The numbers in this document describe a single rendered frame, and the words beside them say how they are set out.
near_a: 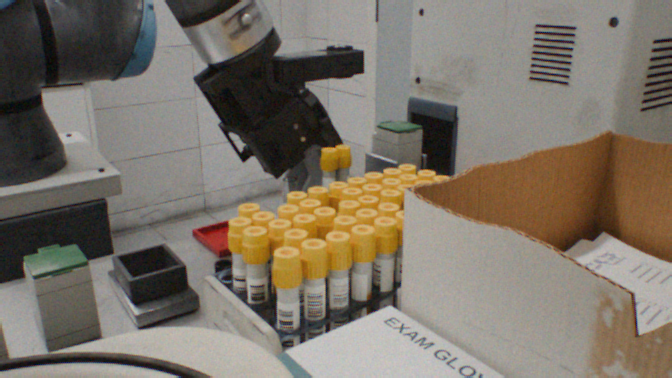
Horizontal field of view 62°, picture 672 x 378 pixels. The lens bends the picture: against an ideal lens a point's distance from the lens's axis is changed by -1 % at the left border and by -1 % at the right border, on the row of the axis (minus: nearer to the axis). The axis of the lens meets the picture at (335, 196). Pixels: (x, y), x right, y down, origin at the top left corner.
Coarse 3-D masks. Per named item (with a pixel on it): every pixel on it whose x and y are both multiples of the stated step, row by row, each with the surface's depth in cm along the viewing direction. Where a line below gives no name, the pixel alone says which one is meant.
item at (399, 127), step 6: (378, 126) 66; (384, 126) 66; (390, 126) 65; (396, 126) 65; (402, 126) 66; (408, 126) 65; (414, 126) 65; (420, 126) 66; (396, 132) 64; (402, 132) 64; (408, 132) 64
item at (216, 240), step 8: (216, 224) 63; (224, 224) 64; (200, 232) 62; (208, 232) 63; (216, 232) 63; (224, 232) 63; (200, 240) 61; (208, 240) 59; (216, 240) 61; (224, 240) 61; (216, 248) 58; (224, 248) 58
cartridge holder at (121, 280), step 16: (112, 256) 50; (128, 256) 50; (144, 256) 51; (160, 256) 52; (176, 256) 50; (112, 272) 51; (128, 272) 47; (144, 272) 51; (160, 272) 47; (176, 272) 48; (128, 288) 46; (144, 288) 46; (160, 288) 47; (176, 288) 48; (192, 288) 49; (128, 304) 46; (144, 304) 46; (160, 304) 46; (176, 304) 47; (192, 304) 47; (144, 320) 45
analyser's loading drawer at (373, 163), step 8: (368, 152) 68; (368, 160) 68; (376, 160) 67; (384, 160) 66; (424, 160) 67; (432, 160) 76; (440, 160) 76; (448, 160) 76; (368, 168) 68; (376, 168) 67; (384, 168) 66; (424, 168) 67; (432, 168) 72; (440, 168) 72; (448, 168) 72; (352, 176) 63; (360, 176) 69; (448, 176) 70
